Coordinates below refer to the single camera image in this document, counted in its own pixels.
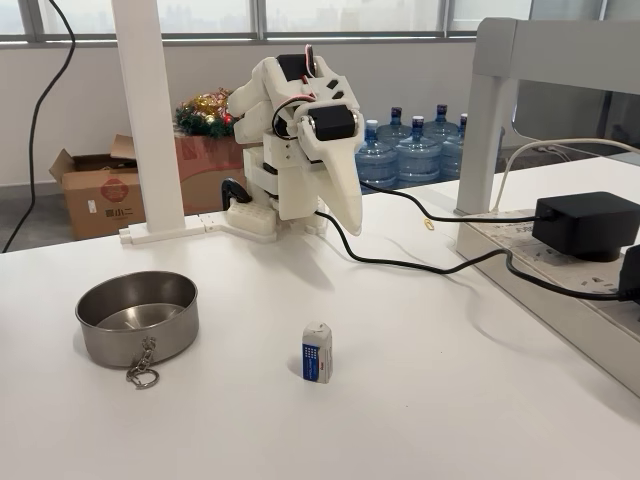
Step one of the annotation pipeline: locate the small white and blue box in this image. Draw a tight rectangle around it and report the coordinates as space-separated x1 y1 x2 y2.
301 321 335 385

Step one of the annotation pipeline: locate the red black white servo wire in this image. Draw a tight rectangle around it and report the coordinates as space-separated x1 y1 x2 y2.
271 43 321 142

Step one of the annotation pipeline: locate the black clamp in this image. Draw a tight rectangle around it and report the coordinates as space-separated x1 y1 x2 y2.
220 177 252 211

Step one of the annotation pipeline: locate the metal chain with keyring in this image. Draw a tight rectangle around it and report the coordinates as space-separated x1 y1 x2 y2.
124 336 162 391

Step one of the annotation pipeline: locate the christmas wreath with tinsel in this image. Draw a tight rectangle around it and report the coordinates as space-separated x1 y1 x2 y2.
174 87 246 142

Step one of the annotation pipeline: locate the black power adapter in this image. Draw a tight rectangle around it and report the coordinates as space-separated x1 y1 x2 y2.
531 191 636 263

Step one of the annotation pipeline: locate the blue water jug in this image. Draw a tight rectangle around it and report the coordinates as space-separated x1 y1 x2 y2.
424 103 464 142
394 115 444 189
439 113 469 182
376 105 414 147

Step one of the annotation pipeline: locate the white cable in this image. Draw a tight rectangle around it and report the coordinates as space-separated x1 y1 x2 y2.
491 138 640 212

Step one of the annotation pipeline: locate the white table bracket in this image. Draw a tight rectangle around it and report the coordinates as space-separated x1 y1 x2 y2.
118 212 227 246

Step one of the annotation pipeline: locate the black cable to edge plug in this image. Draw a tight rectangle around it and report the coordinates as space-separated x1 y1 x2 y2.
315 210 640 302

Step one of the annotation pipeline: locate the black hanging cable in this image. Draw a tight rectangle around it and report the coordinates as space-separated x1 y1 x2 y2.
0 0 77 254

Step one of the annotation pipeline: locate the white power strip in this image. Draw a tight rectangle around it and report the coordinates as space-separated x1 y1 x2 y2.
456 207 640 397

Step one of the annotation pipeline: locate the white desk shelf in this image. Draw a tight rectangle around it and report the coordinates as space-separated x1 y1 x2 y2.
453 17 640 217

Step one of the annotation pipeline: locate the red cardboard box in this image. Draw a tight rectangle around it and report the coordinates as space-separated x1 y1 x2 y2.
172 133 250 212

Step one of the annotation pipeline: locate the brown cardboard box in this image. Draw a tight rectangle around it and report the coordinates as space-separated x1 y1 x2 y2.
48 133 149 242

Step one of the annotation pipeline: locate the metal bowl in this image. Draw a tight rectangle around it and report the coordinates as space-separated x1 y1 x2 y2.
74 270 200 370

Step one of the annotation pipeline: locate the black plug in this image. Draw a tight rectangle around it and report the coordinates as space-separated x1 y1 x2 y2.
618 243 640 302

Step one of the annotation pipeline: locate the black cable to power adapter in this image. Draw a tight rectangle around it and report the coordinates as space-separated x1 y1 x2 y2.
358 179 542 222

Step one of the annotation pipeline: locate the white square post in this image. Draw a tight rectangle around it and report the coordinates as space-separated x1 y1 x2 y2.
110 0 187 236

